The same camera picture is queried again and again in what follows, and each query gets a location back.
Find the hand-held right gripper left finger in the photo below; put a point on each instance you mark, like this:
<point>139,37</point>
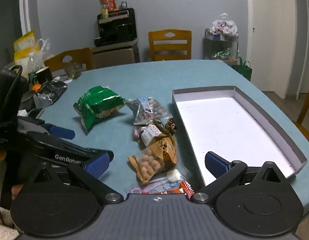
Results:
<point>98,165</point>

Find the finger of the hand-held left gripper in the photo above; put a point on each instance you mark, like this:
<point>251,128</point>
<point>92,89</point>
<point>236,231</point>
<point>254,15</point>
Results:
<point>62,132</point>
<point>89,150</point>

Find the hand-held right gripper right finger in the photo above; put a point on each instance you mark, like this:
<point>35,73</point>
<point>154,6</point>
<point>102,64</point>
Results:
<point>215,165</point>

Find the orange snack packet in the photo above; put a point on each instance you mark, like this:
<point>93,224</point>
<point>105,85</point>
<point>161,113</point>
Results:
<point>186,188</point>

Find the shallow grey cardboard box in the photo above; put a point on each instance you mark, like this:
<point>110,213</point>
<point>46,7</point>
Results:
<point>227,130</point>

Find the green snack bag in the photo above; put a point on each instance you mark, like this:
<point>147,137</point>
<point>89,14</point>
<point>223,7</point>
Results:
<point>97,105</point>

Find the tan peanut packet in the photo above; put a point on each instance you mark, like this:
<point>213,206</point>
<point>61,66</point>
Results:
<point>150,166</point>

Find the orange striped packet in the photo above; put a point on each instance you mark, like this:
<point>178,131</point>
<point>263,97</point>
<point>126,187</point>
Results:
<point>164,182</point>

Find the clear packet with white label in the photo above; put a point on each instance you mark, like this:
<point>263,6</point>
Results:
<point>149,133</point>

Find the clear packet of brown beans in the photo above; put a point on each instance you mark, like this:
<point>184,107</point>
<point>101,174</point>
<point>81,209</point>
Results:
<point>154,108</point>

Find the black silver foil packet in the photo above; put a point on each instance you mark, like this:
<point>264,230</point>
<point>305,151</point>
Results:
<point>53,90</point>

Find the orange fruit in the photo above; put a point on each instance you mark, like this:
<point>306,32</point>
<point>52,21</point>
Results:
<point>35,87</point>

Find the black mug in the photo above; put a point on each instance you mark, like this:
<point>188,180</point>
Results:
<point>44,75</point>

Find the glass bowl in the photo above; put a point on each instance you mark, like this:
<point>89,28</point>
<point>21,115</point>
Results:
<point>73,70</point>

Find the black bag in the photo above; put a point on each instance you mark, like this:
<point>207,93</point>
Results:
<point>7,92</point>

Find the teal tablecloth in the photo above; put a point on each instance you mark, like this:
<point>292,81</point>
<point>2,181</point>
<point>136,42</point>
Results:
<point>119,80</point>

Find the wooden chair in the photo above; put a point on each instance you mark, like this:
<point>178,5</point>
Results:
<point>79,56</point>
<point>308,110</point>
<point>169,45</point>

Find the yellow white bag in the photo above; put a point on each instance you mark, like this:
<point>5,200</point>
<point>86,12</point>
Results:
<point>23,57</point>
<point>24,40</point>

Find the clear plastic bag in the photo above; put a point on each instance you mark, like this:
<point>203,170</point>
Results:
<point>42,46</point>

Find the silver dispenser cabinet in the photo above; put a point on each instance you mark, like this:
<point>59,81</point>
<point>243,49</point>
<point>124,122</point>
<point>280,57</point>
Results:
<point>112,56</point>

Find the green tote bag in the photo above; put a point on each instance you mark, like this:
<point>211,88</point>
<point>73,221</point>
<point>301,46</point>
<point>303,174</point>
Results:
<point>244,70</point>

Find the green wrapped candies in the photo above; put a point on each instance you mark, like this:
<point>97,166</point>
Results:
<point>223,53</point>

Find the black water dispenser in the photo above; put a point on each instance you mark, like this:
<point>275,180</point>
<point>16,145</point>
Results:
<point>114,30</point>

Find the metal storage cart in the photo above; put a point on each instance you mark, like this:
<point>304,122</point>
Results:
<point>217,46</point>

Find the yellow bottle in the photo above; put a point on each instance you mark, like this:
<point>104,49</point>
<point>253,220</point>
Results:
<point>105,12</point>

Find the white printed plastic bag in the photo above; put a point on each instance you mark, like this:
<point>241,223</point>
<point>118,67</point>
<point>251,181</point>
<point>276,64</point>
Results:
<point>224,26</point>

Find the red snack bag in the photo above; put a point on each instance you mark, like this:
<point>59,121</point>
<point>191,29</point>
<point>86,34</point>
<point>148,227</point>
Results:
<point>109,1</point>

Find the small grey device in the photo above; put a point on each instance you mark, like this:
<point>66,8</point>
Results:
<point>123,5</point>

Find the white door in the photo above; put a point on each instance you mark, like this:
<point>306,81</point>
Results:
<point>272,30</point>
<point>308,42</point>

